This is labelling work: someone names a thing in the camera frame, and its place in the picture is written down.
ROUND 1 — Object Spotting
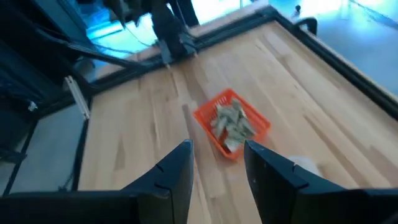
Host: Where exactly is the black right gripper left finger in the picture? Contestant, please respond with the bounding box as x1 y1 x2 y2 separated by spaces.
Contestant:
123 139 195 224

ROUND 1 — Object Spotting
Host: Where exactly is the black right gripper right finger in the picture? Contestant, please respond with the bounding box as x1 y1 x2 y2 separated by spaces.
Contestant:
244 140 359 224

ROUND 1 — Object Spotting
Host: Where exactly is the clear plastic container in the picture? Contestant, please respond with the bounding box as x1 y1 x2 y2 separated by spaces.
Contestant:
287 155 322 179

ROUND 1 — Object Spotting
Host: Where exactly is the orange plastic basket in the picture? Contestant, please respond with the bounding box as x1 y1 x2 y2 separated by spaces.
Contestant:
192 88 271 161

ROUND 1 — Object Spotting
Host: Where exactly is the silver aluminium bar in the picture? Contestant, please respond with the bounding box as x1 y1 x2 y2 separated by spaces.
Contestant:
63 75 91 121

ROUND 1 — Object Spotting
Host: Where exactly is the black diagonal beam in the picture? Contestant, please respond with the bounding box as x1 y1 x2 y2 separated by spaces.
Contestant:
35 27 147 70

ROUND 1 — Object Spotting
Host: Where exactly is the black aluminium table frame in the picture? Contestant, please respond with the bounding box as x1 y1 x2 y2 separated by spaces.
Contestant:
0 5 398 192

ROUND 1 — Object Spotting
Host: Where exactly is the black frame hook bracket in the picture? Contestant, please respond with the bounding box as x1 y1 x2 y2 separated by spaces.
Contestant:
293 17 318 37

